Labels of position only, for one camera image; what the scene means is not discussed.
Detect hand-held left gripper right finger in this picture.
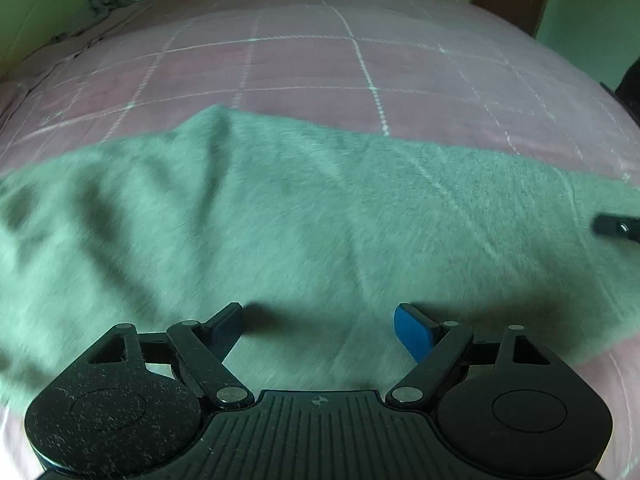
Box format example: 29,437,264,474
385,302,553,407

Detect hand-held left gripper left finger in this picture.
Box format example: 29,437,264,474
87,302,254,408

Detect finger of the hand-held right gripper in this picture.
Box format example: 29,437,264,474
591,212,640,247

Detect green pants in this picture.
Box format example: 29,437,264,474
0,105,640,406

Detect pink checked bed sheet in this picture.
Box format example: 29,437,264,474
0,0,640,480

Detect grey crumpled cloth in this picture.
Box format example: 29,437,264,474
84,0,135,20

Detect green headboard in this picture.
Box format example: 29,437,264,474
0,0,117,82

